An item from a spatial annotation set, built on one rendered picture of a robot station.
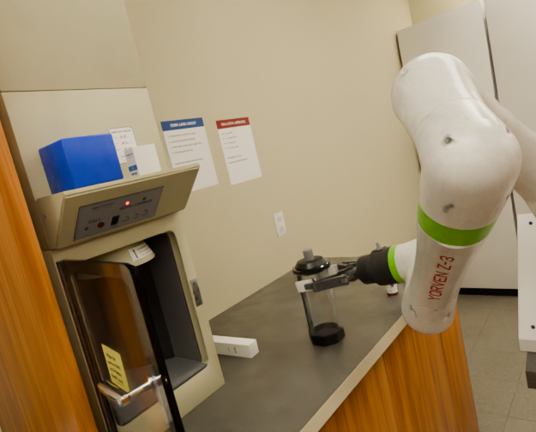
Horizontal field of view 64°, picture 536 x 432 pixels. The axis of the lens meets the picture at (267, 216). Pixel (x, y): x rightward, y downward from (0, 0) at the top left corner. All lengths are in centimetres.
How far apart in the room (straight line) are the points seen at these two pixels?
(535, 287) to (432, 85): 63
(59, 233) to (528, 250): 104
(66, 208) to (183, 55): 111
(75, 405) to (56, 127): 52
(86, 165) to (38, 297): 24
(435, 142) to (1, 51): 76
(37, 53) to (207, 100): 96
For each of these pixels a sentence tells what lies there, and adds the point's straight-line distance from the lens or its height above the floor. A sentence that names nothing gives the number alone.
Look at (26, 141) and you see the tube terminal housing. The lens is 92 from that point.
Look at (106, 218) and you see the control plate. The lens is 90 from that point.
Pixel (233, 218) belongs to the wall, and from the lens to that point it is 181.
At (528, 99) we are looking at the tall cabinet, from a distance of 348.
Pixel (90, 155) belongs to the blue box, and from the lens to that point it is 85.
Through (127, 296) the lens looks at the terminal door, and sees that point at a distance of 65.
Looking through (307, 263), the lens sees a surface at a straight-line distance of 118.
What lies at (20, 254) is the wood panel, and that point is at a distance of 81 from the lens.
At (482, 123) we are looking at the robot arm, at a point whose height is 147.
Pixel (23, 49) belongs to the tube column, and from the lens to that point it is 98.
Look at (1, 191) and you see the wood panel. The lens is 80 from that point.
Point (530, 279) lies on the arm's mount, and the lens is 118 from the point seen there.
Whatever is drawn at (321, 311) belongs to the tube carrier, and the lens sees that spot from 121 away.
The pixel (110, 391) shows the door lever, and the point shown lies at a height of 121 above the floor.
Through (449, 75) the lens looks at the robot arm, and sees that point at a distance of 70.
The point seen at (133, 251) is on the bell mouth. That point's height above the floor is 135.
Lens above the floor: 149
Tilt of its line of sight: 8 degrees down
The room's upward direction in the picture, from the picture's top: 13 degrees counter-clockwise
